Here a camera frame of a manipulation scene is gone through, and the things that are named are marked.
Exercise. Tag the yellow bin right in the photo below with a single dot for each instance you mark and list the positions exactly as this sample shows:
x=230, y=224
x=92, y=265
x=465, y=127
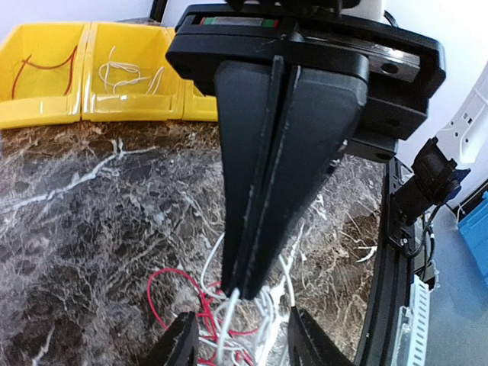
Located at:
x=183, y=101

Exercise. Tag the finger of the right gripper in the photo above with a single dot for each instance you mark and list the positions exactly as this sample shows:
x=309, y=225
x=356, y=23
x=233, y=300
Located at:
x=247, y=101
x=319, y=115

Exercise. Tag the yellow bin left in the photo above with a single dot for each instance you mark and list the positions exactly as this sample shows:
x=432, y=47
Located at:
x=41, y=74

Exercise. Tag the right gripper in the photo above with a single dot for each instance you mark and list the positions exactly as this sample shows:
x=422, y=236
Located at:
x=403, y=69

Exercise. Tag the yellow bin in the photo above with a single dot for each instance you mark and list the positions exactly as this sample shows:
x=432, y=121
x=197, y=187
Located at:
x=183, y=101
x=41, y=74
x=123, y=70

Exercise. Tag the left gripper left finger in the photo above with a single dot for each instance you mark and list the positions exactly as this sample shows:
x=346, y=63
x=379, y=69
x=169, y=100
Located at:
x=179, y=344

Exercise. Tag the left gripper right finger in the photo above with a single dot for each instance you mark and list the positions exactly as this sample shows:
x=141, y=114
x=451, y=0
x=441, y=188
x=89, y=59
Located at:
x=309, y=345

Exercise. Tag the white slotted cable duct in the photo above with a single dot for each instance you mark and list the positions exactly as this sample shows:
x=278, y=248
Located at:
x=413, y=327

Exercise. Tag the black front rail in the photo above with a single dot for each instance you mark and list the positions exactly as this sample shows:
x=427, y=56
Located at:
x=389, y=290

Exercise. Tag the yellow bin middle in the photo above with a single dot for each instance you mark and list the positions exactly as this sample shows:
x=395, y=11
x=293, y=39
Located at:
x=123, y=70

